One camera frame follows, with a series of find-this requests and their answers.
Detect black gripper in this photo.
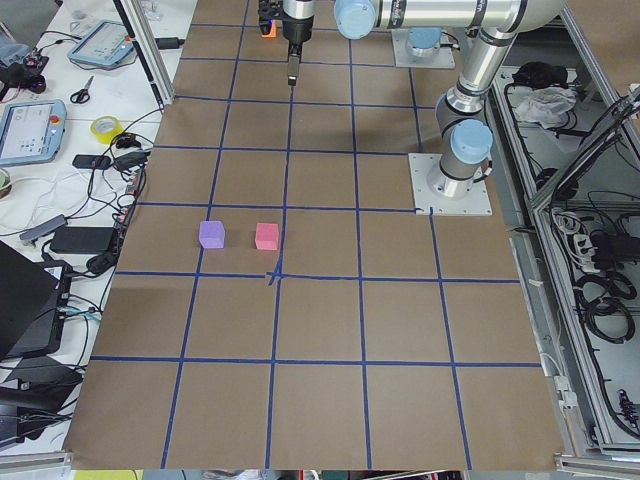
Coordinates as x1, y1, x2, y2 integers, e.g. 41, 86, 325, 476
282, 0, 315, 86
257, 0, 283, 24

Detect orange foam block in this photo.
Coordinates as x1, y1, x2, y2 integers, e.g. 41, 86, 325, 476
259, 20, 277, 38

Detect far blue teach pendant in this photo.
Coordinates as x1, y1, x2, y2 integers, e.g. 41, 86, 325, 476
67, 20, 134, 70

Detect blue teach pendant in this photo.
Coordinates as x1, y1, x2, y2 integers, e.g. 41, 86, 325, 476
67, 20, 134, 70
1, 99, 67, 167

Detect pink foam block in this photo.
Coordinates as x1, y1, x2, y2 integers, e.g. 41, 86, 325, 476
254, 222, 280, 251

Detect purple foam block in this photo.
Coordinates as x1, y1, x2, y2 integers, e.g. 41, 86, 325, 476
198, 220, 226, 249

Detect yellow tape roll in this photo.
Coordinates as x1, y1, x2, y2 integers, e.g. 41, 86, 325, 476
90, 115, 124, 145

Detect black smartphone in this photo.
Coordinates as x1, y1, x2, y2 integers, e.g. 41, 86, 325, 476
72, 154, 112, 170

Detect white crumpled cloth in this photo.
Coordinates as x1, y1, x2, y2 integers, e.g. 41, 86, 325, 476
514, 87, 577, 129

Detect near blue teach pendant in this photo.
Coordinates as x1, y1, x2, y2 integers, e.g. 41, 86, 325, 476
1, 99, 67, 167

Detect grey usb hub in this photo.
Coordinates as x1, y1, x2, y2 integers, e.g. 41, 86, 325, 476
19, 214, 67, 243

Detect black power adapter brick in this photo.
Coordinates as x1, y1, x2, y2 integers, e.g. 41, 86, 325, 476
50, 226, 114, 254

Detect black laptop computer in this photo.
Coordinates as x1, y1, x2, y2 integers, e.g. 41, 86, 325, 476
1, 243, 71, 360

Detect aluminium frame post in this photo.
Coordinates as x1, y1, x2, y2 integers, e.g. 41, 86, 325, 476
131, 0, 175, 107

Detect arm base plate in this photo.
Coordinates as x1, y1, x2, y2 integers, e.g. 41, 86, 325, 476
408, 153, 493, 216
392, 27, 455, 70

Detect black handled scissors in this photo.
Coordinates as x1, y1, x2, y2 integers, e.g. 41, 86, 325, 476
69, 76, 94, 105

